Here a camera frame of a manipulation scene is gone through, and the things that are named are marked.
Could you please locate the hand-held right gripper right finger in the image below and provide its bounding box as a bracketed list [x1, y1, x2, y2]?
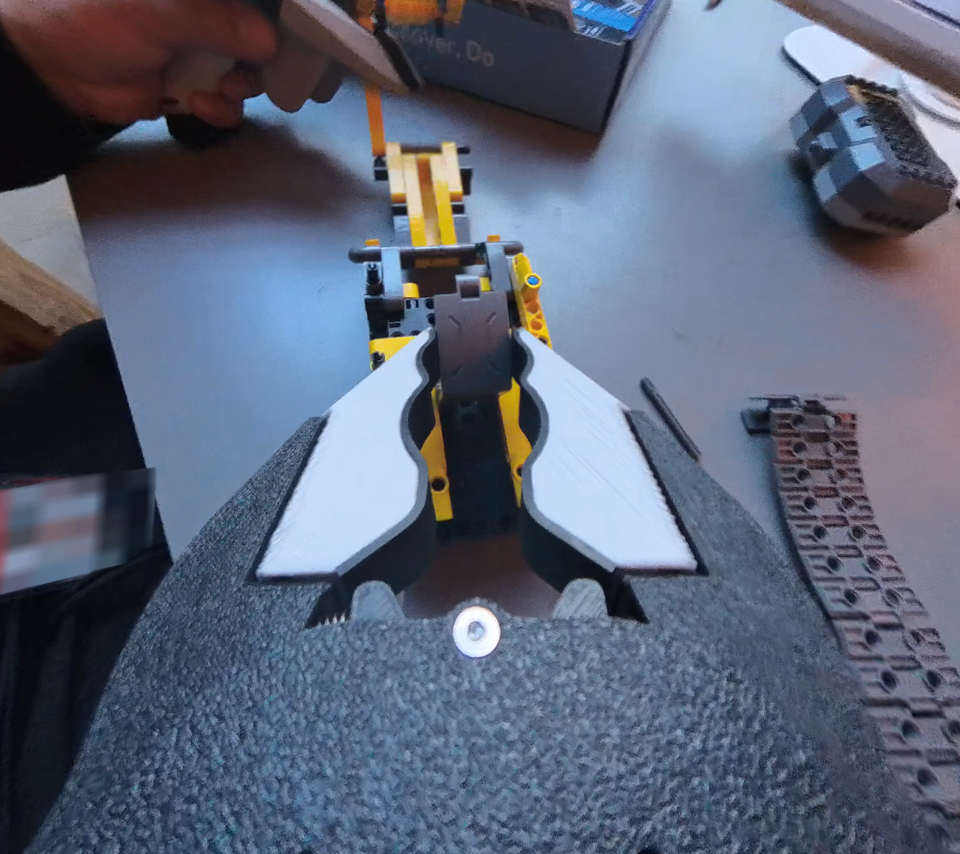
[513, 328, 701, 584]

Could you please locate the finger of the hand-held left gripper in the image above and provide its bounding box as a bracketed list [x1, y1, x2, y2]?
[279, 0, 425, 96]

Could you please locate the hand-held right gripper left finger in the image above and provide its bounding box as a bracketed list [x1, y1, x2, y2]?
[253, 326, 441, 585]

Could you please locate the black toy axle pin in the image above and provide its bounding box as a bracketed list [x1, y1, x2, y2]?
[637, 376, 704, 463]

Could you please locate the black yellow toy brick vehicle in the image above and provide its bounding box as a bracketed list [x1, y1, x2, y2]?
[347, 140, 554, 542]

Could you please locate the grey desk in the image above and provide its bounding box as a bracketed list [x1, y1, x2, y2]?
[66, 0, 960, 795]

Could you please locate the person's left hand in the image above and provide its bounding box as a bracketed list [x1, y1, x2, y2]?
[0, 0, 282, 128]

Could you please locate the dark blue product box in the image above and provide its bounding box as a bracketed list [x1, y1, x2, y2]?
[401, 0, 710, 135]

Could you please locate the short grey toy track piece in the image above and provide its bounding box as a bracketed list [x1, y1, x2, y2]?
[741, 394, 960, 834]

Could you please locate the person's dark jacket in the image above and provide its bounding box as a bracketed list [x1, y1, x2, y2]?
[0, 318, 175, 854]

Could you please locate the light wooden board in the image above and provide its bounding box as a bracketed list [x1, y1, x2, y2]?
[0, 238, 104, 366]

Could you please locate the dark grey brick block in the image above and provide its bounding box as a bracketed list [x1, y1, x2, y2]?
[787, 74, 960, 239]

